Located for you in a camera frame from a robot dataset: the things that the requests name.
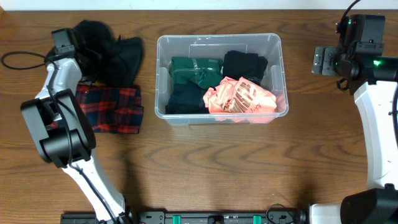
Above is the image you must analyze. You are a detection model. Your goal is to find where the pink shirt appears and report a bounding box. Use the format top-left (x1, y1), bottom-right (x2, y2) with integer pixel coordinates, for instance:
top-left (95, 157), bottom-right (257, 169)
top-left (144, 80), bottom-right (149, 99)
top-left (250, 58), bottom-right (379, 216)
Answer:
top-left (203, 77), bottom-right (277, 123)

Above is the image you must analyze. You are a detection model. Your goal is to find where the clear plastic storage bin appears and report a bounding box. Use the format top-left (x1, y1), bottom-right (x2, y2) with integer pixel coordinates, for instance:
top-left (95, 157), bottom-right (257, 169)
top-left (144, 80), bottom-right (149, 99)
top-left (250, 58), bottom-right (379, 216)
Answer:
top-left (154, 33), bottom-right (289, 126)

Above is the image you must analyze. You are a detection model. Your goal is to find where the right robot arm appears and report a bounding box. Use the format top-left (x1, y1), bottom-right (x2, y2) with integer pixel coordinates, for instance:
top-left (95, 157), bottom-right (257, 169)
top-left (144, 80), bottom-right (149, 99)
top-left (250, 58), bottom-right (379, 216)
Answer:
top-left (308, 14), bottom-right (397, 223)

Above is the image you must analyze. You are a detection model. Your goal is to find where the dark green garment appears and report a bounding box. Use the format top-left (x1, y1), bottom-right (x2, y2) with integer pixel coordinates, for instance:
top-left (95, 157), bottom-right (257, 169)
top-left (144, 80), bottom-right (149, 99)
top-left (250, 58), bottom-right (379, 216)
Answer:
top-left (169, 57), bottom-right (223, 90)

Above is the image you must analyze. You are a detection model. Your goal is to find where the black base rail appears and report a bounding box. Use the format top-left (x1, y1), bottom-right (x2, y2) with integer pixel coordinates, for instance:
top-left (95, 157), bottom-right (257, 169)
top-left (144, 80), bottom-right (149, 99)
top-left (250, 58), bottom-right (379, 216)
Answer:
top-left (60, 208), bottom-right (312, 224)

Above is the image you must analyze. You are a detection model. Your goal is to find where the dark navy garment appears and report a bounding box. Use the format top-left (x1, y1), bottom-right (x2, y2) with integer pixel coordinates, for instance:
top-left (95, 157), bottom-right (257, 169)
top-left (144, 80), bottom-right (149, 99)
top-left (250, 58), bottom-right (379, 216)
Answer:
top-left (165, 82), bottom-right (209, 114)

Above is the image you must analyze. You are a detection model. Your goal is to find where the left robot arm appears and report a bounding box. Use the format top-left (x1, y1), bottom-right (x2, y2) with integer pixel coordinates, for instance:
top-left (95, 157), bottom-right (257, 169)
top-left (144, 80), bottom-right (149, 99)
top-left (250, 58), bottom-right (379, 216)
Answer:
top-left (21, 29), bottom-right (134, 223)

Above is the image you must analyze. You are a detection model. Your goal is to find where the red navy plaid shirt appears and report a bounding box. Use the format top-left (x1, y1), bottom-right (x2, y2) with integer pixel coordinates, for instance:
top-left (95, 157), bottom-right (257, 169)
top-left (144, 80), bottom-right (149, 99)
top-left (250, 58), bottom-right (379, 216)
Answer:
top-left (46, 83), bottom-right (145, 135)

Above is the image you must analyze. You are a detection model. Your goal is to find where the black taped garment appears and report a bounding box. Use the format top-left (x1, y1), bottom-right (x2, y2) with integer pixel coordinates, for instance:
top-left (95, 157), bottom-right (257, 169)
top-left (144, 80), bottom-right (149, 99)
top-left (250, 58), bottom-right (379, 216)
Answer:
top-left (223, 50), bottom-right (268, 85)

